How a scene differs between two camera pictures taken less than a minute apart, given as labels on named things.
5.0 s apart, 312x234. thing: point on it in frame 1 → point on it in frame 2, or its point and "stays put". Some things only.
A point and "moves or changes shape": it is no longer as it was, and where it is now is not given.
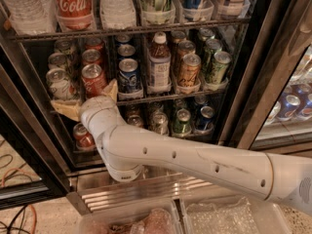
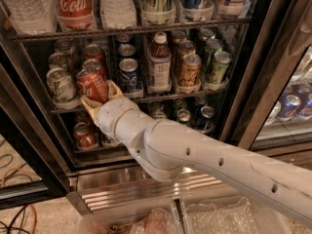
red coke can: (94, 80) moves or changes shape
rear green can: (204, 35) stays put
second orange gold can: (184, 48) stays put
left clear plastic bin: (156, 217) stays put
